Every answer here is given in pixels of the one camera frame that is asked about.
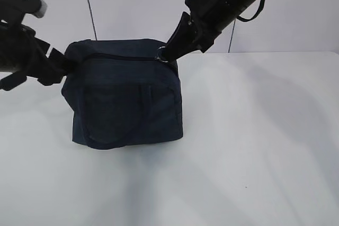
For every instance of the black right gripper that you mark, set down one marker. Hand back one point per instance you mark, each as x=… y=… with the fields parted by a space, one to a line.
x=198 y=30

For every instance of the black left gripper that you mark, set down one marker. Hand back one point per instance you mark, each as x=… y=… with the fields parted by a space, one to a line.
x=23 y=55

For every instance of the dark blue lunch bag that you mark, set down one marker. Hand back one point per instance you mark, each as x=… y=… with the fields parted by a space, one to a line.
x=122 y=95

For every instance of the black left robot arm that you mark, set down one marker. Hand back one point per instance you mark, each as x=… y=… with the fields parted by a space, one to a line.
x=23 y=56

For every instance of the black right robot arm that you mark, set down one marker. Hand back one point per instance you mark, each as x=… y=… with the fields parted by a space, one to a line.
x=198 y=29

